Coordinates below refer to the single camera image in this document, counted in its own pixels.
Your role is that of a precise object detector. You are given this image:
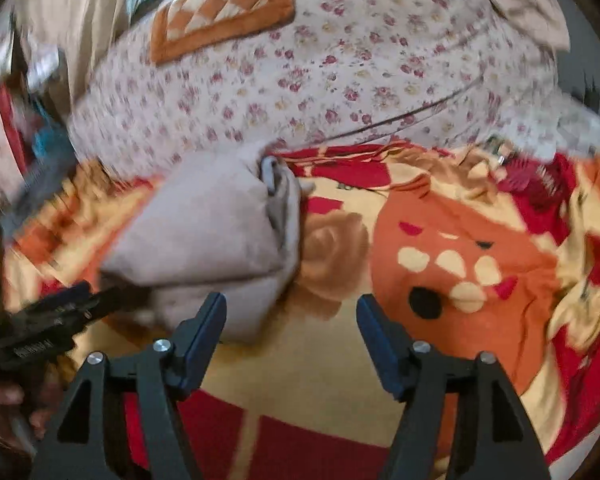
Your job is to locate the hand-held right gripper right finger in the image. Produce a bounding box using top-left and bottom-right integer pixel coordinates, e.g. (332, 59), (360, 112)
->
(356, 293), (551, 480)

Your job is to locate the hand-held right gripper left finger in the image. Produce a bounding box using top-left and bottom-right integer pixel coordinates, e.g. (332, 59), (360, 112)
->
(30, 291), (228, 480)

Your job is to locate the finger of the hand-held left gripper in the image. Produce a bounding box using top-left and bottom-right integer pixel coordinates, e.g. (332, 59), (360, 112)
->
(55, 281), (151, 322)

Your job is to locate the beige zip jacket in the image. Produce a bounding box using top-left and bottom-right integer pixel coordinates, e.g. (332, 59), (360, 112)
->
(100, 140), (316, 347)

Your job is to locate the person's left hand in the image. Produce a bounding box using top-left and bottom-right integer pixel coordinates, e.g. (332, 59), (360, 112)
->
(0, 382), (57, 456)

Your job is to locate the red orange printed blanket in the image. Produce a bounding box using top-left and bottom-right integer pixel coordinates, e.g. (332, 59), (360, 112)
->
(2, 142), (600, 480)

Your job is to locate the teal object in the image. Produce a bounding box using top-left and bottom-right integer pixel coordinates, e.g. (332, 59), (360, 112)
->
(32, 124), (77, 162)

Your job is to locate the red object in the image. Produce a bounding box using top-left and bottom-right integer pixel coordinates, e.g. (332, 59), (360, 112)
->
(0, 84), (32, 172)

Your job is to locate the green printed packet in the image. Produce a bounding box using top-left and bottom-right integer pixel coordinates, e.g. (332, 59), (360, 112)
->
(480, 135), (517, 167)

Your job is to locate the beige curtain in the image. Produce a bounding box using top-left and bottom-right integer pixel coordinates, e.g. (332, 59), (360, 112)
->
(10, 0), (147, 107)

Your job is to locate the floral quilt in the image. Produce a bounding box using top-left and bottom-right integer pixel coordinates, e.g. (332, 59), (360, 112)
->
(67, 0), (600, 181)

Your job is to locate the orange checkered cushion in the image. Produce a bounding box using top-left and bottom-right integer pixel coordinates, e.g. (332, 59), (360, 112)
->
(150, 0), (296, 66)

